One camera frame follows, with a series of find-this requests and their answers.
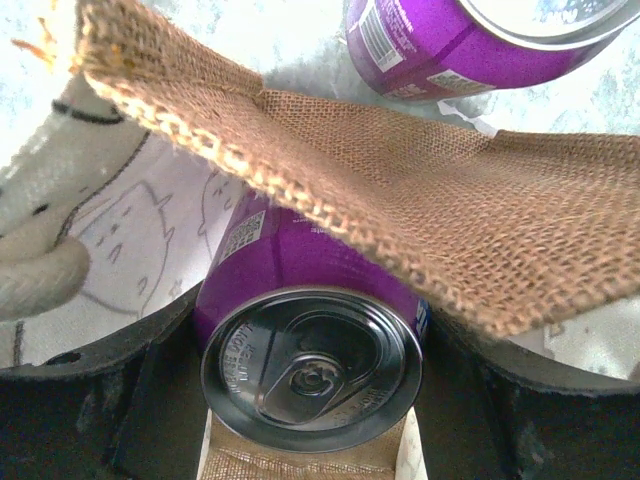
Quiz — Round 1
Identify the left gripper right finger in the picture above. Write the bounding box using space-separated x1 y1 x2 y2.
415 312 639 479

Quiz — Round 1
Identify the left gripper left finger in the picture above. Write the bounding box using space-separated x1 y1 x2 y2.
1 288 207 479

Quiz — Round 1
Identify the purple fanta can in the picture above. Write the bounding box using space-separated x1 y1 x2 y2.
194 192 431 453
346 0 639 101

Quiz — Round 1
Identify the purple Fanta can front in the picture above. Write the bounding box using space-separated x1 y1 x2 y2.
346 0 639 101

